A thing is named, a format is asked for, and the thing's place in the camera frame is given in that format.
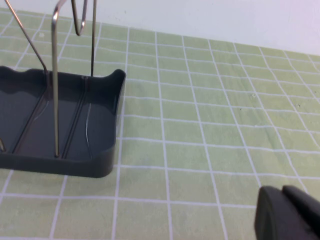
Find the green checked tablecloth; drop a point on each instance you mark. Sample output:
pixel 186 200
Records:
pixel 200 125

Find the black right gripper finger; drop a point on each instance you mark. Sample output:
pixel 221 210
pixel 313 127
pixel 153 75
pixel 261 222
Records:
pixel 282 217

